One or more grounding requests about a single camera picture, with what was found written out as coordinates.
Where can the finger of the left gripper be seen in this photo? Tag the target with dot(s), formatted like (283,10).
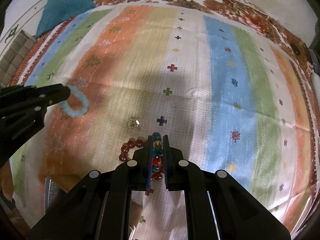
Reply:
(53,93)

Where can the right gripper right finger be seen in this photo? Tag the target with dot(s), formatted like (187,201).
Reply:
(180,174)

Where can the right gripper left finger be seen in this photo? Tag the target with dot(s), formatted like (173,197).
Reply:
(135,174)

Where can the grey striped folded cloth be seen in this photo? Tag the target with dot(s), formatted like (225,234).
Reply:
(14,56)

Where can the striped colourful mat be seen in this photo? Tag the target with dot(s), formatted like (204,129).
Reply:
(162,92)

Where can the teal pillow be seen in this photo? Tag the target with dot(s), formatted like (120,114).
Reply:
(58,11)

